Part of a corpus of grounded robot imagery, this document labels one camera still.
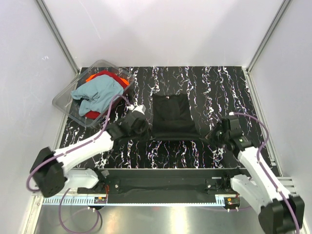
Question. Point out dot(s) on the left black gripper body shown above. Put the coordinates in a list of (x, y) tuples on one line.
[(143, 133)]

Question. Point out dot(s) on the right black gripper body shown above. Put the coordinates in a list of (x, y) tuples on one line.
[(217, 136)]

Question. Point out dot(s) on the black t shirt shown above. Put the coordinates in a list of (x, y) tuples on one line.
[(172, 119)]

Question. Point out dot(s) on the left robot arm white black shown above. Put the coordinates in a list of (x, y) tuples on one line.
[(53, 171)]

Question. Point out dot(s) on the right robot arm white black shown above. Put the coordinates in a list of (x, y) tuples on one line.
[(279, 212)]

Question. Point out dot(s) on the black marbled table mat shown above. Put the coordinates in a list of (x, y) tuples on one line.
[(213, 92)]

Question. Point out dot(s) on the red t shirt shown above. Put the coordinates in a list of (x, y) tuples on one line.
[(93, 114)]

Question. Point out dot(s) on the light blue t shirt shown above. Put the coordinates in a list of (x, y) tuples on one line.
[(96, 94)]

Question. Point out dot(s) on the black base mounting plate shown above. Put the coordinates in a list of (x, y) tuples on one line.
[(175, 183)]

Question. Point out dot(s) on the right orange black connector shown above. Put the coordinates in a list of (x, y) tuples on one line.
[(232, 201)]

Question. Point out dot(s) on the orange black connector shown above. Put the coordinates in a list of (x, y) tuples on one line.
[(232, 201), (100, 200)]

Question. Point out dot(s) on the orange t shirt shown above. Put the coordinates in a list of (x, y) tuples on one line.
[(121, 79)]

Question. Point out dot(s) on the left orange black connector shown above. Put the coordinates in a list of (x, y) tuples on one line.
[(100, 200)]

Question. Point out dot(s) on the clear plastic bin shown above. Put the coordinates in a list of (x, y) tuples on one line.
[(64, 102)]

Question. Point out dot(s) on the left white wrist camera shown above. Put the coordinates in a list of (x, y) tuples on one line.
[(139, 108)]

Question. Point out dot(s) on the white slotted cable duct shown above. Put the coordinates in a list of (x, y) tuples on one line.
[(113, 200)]

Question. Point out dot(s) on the right aluminium frame post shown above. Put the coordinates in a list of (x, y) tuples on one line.
[(271, 29)]

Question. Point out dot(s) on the aluminium frame post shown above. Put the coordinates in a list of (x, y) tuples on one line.
[(57, 35), (271, 29)]

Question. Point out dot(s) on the left aluminium frame post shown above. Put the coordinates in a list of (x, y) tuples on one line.
[(57, 35)]

